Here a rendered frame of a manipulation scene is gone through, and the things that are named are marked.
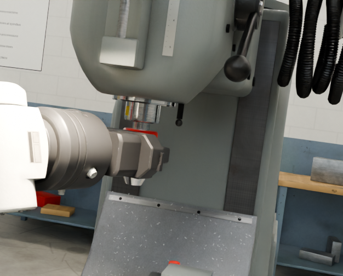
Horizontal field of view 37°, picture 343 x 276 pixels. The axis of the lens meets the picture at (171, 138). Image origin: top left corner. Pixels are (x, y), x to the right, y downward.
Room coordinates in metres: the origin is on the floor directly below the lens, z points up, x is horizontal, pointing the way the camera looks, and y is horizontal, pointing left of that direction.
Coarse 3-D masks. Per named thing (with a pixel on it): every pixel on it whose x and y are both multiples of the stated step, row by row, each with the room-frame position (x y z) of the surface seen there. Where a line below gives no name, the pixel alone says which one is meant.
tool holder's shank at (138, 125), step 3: (132, 120) 0.67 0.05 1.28; (135, 123) 0.67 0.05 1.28; (138, 123) 0.66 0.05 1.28; (141, 123) 0.66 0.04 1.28; (144, 123) 0.67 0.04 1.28; (147, 123) 0.67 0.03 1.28; (150, 123) 0.67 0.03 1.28; (135, 126) 0.67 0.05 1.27; (138, 126) 0.66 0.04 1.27; (141, 126) 0.66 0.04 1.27; (144, 126) 0.67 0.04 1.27; (147, 126) 0.67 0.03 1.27; (138, 129) 0.67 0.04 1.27; (141, 129) 0.66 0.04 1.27; (144, 129) 0.67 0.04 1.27; (147, 129) 0.67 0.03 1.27
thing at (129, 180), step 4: (124, 176) 0.67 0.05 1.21; (124, 180) 0.67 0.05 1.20; (128, 180) 0.66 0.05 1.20; (132, 180) 0.66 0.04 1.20; (136, 180) 0.66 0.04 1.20; (140, 180) 0.66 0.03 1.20; (144, 180) 0.67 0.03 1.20; (128, 184) 0.67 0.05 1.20; (132, 184) 0.66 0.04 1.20; (136, 184) 0.66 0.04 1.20; (140, 184) 0.67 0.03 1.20
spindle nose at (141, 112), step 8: (128, 104) 0.66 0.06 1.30; (136, 104) 0.65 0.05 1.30; (144, 104) 0.65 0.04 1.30; (136, 112) 0.65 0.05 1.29; (144, 112) 0.65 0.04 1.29; (152, 112) 0.66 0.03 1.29; (160, 112) 0.67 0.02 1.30; (136, 120) 0.65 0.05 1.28; (144, 120) 0.65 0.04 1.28; (152, 120) 0.66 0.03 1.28
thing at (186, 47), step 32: (96, 0) 0.60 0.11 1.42; (160, 0) 0.58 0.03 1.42; (192, 0) 0.58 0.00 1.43; (224, 0) 0.61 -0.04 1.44; (96, 32) 0.60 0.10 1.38; (160, 32) 0.58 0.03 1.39; (192, 32) 0.58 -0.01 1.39; (224, 32) 0.63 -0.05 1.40; (96, 64) 0.60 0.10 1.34; (160, 64) 0.58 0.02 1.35; (192, 64) 0.59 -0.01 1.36; (160, 96) 0.61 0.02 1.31; (192, 96) 0.66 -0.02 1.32
